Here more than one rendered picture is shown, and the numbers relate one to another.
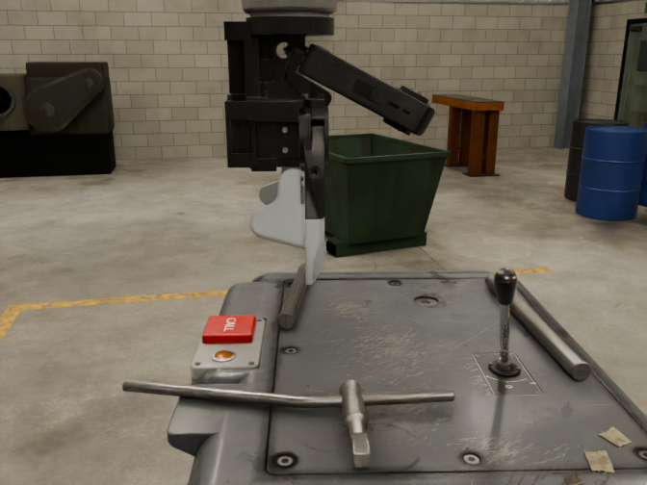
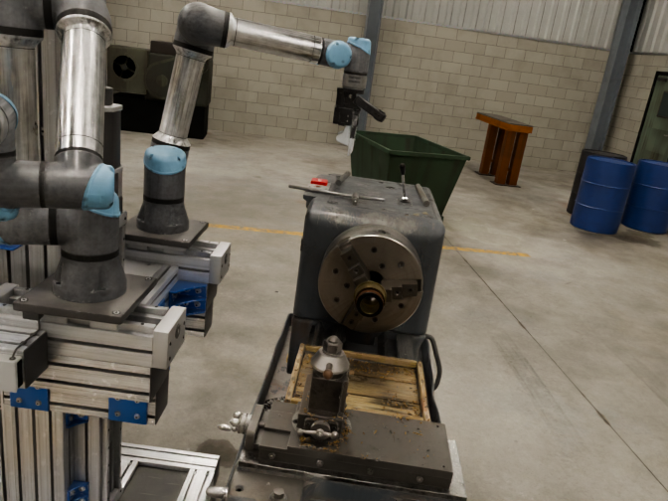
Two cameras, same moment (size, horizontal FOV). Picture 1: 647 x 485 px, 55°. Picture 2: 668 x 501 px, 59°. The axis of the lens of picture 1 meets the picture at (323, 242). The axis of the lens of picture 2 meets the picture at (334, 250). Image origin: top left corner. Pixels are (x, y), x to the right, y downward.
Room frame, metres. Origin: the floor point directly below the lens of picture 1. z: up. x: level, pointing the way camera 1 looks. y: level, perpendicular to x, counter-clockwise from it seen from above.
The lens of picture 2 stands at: (-1.43, -0.09, 1.72)
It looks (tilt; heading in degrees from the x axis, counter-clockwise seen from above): 19 degrees down; 3
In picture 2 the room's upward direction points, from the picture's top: 8 degrees clockwise
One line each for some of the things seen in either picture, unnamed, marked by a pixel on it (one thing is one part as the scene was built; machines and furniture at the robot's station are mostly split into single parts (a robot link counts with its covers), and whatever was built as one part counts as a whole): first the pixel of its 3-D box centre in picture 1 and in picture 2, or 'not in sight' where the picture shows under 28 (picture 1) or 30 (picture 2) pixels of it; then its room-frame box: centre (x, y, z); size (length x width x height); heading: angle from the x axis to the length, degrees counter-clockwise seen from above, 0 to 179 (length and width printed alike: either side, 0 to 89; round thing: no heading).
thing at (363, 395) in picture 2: not in sight; (358, 385); (-0.03, -0.13, 0.89); 0.36 x 0.30 x 0.04; 91
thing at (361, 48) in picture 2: not in sight; (356, 56); (0.52, 0.03, 1.72); 0.09 x 0.08 x 0.11; 109
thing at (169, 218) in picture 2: not in sight; (163, 210); (0.21, 0.52, 1.21); 0.15 x 0.15 x 0.10
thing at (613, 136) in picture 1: (610, 172); (601, 194); (6.21, -2.93, 0.44); 0.59 x 0.59 x 0.88
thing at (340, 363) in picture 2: not in sight; (330, 358); (-0.36, -0.06, 1.13); 0.08 x 0.08 x 0.03
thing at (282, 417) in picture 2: not in sight; (348, 440); (-0.36, -0.12, 0.95); 0.43 x 0.17 x 0.05; 91
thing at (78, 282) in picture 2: not in sight; (90, 267); (-0.28, 0.49, 1.21); 0.15 x 0.15 x 0.10
